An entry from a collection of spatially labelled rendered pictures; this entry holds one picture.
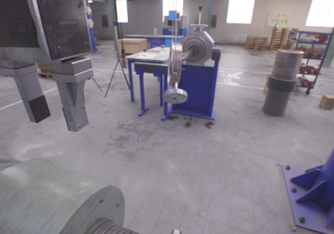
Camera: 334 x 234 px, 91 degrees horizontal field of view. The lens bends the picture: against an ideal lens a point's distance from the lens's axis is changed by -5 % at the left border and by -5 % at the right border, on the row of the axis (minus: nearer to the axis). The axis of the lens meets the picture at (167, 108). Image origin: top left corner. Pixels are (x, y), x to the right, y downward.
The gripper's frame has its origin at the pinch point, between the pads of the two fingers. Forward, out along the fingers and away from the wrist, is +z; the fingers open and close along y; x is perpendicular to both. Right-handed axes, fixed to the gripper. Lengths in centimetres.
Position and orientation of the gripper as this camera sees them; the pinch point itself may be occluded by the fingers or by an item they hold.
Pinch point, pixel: (55, 112)
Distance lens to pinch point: 57.2
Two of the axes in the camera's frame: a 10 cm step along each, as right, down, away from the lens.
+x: 3.0, -4.3, 8.5
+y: 9.5, 1.4, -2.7
